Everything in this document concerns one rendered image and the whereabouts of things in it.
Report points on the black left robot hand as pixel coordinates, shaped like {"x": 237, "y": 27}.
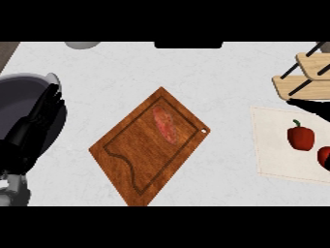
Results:
{"x": 28, "y": 135}

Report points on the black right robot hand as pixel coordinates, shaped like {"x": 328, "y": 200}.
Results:
{"x": 327, "y": 111}

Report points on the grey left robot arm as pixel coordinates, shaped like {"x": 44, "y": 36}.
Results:
{"x": 5, "y": 195}

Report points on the wooden tiered shelf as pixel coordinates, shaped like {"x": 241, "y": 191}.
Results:
{"x": 322, "y": 87}

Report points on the red bell pepper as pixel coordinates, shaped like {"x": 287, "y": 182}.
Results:
{"x": 302, "y": 137}

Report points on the beige placemat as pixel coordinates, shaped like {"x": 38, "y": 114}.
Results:
{"x": 272, "y": 145}

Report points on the large grey bowl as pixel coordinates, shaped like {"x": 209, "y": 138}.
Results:
{"x": 4, "y": 97}

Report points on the brown wooden cutting board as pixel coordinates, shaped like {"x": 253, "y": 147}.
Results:
{"x": 144, "y": 161}

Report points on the red sausage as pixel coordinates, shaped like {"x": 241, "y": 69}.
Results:
{"x": 166, "y": 124}

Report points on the grey round object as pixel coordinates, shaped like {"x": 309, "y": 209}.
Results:
{"x": 82, "y": 44}

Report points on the black appliance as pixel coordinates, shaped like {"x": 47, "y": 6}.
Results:
{"x": 190, "y": 44}

